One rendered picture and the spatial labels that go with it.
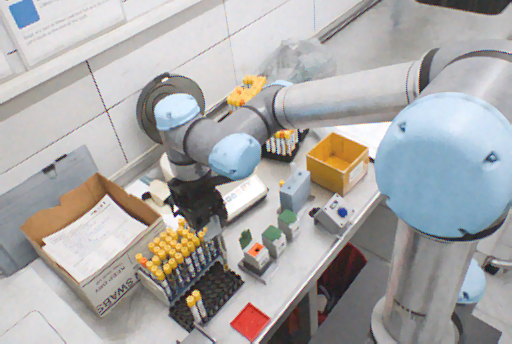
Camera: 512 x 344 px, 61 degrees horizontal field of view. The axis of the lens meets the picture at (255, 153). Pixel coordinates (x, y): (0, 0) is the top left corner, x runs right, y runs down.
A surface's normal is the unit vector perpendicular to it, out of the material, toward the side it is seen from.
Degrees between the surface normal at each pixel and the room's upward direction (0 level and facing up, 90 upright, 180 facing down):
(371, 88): 56
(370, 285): 4
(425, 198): 83
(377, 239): 0
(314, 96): 52
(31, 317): 0
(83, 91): 90
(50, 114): 90
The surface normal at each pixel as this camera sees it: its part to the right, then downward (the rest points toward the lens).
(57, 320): -0.11, -0.76
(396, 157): -0.64, 0.45
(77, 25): 0.75, 0.42
